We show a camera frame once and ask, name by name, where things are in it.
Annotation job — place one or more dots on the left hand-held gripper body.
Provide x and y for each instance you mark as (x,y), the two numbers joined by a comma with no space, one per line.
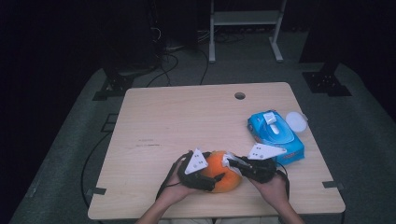
(194,180)

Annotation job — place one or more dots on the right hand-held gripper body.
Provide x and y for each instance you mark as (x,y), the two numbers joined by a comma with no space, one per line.
(263,169)

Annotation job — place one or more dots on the orange plush toy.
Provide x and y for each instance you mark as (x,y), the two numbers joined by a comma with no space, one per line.
(229,183)

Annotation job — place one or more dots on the white wet wipe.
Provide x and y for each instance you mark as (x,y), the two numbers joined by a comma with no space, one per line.
(226,158)

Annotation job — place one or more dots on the blue wet wipe pack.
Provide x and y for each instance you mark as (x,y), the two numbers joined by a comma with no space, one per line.
(280,130)

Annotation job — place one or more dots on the person's left hand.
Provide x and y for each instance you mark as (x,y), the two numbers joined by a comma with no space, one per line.
(174,191)

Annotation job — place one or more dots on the person's right hand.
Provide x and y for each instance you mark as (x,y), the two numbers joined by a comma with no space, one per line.
(272,191)

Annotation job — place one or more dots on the person's beige trousers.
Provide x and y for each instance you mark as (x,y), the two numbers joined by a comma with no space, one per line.
(186,221)

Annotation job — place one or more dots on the black stand base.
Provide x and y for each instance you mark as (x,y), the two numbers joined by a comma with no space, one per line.
(327,82)
(116,84)

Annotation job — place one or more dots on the white metal stand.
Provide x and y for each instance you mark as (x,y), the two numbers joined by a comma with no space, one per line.
(246,17)

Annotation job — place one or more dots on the black floor socket frame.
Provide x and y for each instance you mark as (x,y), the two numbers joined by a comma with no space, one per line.
(109,122)

